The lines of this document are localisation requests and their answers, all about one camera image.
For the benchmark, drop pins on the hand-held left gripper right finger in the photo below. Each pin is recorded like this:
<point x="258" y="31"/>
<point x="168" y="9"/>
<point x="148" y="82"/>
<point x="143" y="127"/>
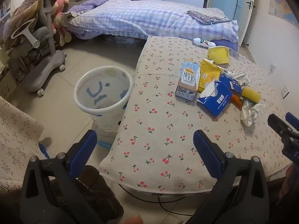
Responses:
<point x="205" y="147"/>

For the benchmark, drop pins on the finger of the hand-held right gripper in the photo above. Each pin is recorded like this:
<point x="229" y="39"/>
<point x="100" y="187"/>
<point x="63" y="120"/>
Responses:
<point x="278" y="124"/>
<point x="293" y="119"/>

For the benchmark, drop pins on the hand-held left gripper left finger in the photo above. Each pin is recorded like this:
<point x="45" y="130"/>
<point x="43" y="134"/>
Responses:
<point x="87" y="144"/>

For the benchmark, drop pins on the white tissue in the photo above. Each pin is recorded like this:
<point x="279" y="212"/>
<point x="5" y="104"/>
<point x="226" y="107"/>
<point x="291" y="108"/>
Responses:
<point x="250" y="114"/>

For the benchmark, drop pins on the white plastic waste bin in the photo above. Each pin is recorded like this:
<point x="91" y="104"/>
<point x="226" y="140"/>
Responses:
<point x="102" y="119"/>

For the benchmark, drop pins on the yellow sponge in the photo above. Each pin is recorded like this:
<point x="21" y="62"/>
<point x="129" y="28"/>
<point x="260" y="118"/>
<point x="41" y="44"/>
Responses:
<point x="251" y="95"/>

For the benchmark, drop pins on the orange plastic wrapper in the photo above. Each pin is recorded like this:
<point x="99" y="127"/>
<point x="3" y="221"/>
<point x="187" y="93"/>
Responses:
<point x="237" y="101"/>

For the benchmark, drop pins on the blue tissue box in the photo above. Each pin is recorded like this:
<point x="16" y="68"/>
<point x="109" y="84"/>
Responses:
<point x="217" y="100"/>

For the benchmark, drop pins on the white wrapper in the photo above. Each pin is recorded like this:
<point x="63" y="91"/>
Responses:
<point x="241" y="77"/>

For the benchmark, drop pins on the milk carton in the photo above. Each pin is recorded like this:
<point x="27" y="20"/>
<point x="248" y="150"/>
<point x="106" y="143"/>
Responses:
<point x="186" y="79"/>

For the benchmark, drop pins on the yellow snack packet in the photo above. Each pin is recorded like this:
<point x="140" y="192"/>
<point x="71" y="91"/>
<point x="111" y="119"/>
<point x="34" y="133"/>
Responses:
<point x="209" y="74"/>

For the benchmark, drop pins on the yellow paper cup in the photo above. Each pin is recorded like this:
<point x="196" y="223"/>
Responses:
<point x="218" y="54"/>

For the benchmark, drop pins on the person's right hand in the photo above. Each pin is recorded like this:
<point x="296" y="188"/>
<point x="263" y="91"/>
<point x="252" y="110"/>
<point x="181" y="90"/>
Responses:
<point x="286" y="182"/>

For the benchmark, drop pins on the blue plastic strip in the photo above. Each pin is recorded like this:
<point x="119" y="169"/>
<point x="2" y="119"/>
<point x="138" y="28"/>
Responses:
<point x="44" y="151"/>

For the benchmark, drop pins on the brown fuzzy slipper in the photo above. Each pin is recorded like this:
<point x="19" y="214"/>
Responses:
<point x="100" y="191"/>

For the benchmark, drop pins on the cherry print tablecloth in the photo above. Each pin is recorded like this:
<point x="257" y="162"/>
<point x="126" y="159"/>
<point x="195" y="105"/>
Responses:
<point x="163" y="121"/>

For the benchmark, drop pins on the floral print cloth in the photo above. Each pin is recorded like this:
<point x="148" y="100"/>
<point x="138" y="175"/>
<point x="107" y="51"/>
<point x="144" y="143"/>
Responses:
<point x="16" y="140"/>

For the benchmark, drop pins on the grey study chair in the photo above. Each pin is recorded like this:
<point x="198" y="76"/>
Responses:
<point x="44" y="74"/>

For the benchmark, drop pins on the purple bed sheet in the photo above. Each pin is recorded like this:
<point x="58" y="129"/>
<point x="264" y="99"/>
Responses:
<point x="225" y="44"/>

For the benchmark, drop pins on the white drink bottle red label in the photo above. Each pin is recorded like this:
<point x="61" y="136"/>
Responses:
<point x="203" y="42"/>

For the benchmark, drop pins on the folded plaid cloth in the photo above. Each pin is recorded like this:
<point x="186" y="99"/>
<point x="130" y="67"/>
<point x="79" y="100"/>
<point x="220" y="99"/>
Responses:
<point x="208" y="16"/>

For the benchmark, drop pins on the purple plaid duvet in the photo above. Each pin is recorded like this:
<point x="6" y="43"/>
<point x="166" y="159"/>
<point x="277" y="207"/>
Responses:
<point x="140" y="16"/>

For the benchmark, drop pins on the pink plush toy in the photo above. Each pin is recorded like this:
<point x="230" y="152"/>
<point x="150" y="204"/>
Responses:
<point x="61" y="4"/>

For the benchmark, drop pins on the brown fleece blanket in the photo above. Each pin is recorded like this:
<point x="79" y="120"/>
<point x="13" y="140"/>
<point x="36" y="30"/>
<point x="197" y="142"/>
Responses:
<point x="25" y="11"/>

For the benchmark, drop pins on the white wall socket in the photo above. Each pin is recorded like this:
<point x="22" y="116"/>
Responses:
<point x="272" y="67"/>
<point x="285" y="91"/>

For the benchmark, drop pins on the wall map poster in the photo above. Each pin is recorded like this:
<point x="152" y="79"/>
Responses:
<point x="285" y="7"/>

